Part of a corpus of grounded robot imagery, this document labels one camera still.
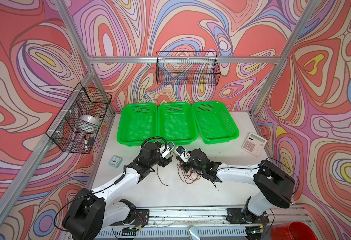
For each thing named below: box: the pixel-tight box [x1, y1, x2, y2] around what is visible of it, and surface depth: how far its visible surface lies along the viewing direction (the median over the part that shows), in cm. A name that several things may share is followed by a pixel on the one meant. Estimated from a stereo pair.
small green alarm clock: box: [108, 155, 123, 169], surface depth 93 cm
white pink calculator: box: [242, 132, 268, 157], surface depth 101 cm
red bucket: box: [270, 221, 319, 240], surface depth 61 cm
